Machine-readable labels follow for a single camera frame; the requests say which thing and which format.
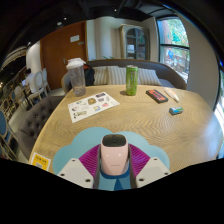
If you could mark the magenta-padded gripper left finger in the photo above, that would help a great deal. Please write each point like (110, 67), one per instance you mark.
(75, 171)

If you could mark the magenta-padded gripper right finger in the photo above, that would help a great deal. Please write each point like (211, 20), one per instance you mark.
(153, 170)

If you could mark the blue cloud-shaped mouse pad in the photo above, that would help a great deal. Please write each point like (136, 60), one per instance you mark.
(83, 141)

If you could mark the yellow card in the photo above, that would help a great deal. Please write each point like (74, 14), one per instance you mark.
(40, 161)

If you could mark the small green and blue pack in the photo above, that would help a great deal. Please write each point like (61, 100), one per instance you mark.
(176, 110)

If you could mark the grey tufted chair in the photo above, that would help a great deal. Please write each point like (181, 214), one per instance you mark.
(36, 120)

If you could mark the white sticker sheet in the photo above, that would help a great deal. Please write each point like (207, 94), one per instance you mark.
(93, 106)

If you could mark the black box with orange print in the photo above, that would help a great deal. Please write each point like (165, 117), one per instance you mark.
(157, 96)

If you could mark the white squeeze tube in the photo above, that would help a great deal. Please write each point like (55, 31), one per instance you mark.
(171, 94)

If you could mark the bright side window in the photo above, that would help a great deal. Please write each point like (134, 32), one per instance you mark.
(220, 116)

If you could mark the green drink can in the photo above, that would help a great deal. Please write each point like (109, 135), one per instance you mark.
(132, 80)

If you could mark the small striped cushion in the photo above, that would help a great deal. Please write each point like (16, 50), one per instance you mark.
(149, 77)

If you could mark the group of white-backed chairs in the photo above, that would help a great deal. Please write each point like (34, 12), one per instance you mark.
(10, 103)

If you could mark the black bag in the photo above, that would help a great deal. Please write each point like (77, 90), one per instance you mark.
(89, 76)

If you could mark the grey curved sofa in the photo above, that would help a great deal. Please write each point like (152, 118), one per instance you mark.
(170, 71)

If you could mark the large striped cushion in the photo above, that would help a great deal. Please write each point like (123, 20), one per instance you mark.
(111, 76)

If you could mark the person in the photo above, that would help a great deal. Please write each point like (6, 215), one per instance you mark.
(29, 79)

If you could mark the brown wooden door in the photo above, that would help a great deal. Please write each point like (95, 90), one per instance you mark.
(56, 56)

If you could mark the black-framed window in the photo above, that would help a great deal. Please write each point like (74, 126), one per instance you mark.
(174, 46)

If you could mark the glass-door cabinet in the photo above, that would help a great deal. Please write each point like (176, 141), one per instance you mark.
(134, 41)

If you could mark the white door sign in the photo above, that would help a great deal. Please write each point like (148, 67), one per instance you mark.
(74, 38)

